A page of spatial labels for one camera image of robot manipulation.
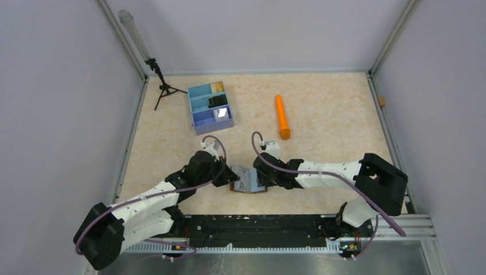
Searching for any grey tube on frame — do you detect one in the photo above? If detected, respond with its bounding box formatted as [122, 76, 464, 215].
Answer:
[117, 9, 151, 63]

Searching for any gold card in tray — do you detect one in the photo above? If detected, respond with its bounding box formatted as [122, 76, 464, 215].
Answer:
[210, 81, 225, 94]

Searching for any orange cylinder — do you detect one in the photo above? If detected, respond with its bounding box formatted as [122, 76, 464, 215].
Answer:
[275, 95, 291, 140]

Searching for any black card in tray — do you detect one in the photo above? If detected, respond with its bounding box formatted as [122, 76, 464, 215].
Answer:
[208, 95, 228, 108]

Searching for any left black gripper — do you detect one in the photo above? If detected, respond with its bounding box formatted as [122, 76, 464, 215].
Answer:
[196, 156, 240, 187]

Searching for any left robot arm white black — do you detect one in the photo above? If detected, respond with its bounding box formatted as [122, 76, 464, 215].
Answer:
[73, 151, 239, 270]

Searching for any silver card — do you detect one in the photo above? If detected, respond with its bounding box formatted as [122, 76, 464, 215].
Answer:
[213, 108, 230, 122]

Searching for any small black tripod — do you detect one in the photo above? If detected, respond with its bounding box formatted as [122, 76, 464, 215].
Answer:
[145, 58, 187, 111]

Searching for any white cable duct strip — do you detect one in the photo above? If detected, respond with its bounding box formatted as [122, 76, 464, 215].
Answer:
[125, 242, 342, 254]

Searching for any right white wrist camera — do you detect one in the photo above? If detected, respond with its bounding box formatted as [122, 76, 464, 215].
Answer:
[260, 141, 280, 159]

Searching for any blue compartment tray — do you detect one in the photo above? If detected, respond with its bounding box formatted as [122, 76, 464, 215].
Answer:
[187, 82, 234, 135]

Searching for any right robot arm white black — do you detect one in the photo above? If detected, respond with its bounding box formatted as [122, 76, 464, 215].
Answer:
[253, 151, 408, 237]

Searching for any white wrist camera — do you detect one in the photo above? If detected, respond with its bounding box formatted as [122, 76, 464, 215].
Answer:
[260, 141, 280, 159]
[201, 141, 220, 160]

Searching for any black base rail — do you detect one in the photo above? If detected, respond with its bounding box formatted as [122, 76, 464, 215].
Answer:
[148, 213, 375, 250]

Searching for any small tan block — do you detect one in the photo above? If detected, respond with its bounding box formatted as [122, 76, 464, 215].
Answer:
[377, 96, 386, 108]

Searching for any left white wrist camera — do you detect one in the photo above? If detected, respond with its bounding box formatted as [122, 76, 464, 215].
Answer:
[201, 141, 220, 160]

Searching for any brown leather card holder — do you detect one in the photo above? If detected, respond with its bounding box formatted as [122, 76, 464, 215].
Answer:
[230, 166, 268, 194]

